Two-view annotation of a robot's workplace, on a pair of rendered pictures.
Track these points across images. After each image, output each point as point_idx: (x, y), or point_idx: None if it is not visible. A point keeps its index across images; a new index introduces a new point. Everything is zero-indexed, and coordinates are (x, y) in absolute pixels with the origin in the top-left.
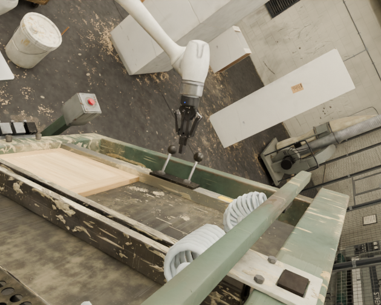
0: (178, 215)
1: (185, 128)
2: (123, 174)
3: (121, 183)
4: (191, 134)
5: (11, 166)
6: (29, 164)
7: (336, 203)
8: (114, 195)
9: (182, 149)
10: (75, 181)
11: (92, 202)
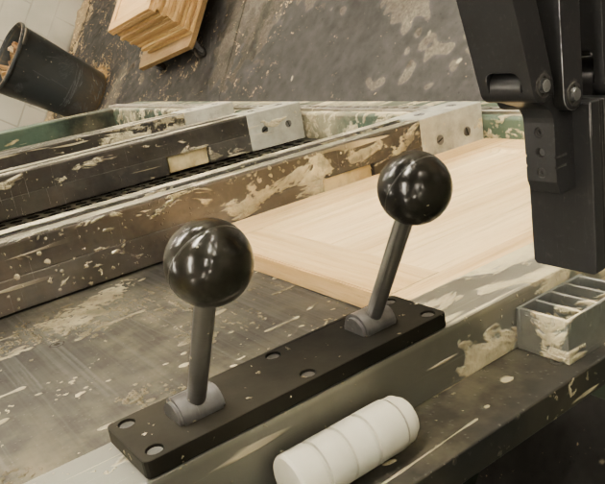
0: None
1: (594, 6)
2: (454, 278)
3: (355, 295)
4: (475, 61)
5: (307, 149)
6: (481, 173)
7: None
8: (254, 304)
9: (544, 220)
10: (348, 231)
11: (30, 232)
